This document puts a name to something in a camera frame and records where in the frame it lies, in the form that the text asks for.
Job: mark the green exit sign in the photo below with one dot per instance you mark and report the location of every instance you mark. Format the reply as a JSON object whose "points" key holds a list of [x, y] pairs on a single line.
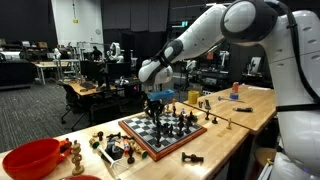
{"points": [[184, 24]]}

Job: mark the yellow wall sign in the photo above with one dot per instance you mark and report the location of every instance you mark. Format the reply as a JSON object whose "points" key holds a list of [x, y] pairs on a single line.
{"points": [[75, 20]]}

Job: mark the tall tan chess piece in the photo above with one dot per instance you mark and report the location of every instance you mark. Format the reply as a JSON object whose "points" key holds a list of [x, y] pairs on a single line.
{"points": [[77, 156]]}

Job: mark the black pen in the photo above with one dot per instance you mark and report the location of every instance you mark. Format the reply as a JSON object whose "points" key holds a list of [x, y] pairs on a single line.
{"points": [[242, 109]]}

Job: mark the round wooden stool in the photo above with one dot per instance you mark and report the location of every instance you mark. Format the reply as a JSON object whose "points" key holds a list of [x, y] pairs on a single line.
{"points": [[265, 156]]}

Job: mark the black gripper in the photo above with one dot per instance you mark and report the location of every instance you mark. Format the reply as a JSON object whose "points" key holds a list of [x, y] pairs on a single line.
{"points": [[154, 106]]}

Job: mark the small dark object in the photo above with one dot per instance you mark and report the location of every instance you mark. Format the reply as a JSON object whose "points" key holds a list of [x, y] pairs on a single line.
{"points": [[200, 104]]}

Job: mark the yellow cup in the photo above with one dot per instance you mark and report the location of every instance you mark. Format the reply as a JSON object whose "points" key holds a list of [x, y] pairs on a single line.
{"points": [[193, 97]]}

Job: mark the wooden desk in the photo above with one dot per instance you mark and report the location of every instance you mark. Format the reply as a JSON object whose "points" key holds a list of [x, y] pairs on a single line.
{"points": [[83, 89]]}

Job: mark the blue block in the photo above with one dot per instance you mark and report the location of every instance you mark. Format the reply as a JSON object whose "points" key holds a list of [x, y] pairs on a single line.
{"points": [[234, 96]]}

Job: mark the chessboard with orange frame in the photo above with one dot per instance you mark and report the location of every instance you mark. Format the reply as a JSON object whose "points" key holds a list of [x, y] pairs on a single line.
{"points": [[143, 130]]}

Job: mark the black office chair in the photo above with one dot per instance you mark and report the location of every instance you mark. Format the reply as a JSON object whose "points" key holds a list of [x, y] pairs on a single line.
{"points": [[71, 98]]}

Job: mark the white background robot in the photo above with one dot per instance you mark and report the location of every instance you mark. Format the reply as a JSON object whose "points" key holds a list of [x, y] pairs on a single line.
{"points": [[115, 52]]}

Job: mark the red can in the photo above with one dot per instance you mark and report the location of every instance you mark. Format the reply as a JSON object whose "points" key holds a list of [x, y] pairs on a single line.
{"points": [[235, 87]]}

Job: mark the black cabinet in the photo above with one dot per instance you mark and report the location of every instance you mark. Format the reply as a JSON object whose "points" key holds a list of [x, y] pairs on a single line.
{"points": [[15, 71]]}

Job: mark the squat black chess piece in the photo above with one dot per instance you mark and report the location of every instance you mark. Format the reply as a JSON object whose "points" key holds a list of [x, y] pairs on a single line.
{"points": [[214, 120]]}

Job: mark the orange blue glue stick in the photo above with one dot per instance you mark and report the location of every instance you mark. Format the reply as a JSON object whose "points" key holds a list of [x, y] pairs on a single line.
{"points": [[126, 145]]}

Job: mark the round wall clock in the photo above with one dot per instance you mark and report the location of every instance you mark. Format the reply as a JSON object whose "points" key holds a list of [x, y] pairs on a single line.
{"points": [[97, 31]]}

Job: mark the white table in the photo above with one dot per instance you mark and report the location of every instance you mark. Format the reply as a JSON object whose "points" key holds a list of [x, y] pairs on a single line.
{"points": [[50, 64]]}

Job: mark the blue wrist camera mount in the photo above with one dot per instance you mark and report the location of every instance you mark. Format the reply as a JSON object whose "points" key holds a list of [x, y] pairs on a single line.
{"points": [[161, 95]]}

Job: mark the white purple marker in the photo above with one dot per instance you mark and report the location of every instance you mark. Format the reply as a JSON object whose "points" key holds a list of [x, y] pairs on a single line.
{"points": [[182, 111]]}

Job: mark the dark hand tool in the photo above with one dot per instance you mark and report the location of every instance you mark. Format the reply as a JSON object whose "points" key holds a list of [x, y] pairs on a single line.
{"points": [[207, 104]]}

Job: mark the black chess pawn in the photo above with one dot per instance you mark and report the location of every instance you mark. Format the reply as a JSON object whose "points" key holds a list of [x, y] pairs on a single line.
{"points": [[207, 115]]}

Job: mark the black monitor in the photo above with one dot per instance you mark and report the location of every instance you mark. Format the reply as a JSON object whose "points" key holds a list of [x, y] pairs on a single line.
{"points": [[118, 70], [89, 69]]}

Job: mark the red bowl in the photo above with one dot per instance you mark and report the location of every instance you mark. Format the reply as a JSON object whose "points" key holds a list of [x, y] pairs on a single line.
{"points": [[30, 160]]}

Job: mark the white paper strip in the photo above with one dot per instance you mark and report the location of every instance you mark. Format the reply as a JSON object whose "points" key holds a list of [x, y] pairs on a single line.
{"points": [[258, 88]]}

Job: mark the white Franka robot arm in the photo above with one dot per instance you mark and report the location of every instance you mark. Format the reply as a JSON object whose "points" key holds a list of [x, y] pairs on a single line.
{"points": [[300, 83]]}

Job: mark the black chess bishop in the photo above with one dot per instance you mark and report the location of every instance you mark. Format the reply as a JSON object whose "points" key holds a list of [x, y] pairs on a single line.
{"points": [[158, 138]]}

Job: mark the small black chess piece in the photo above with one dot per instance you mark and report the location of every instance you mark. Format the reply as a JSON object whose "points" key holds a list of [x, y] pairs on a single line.
{"points": [[100, 135]]}

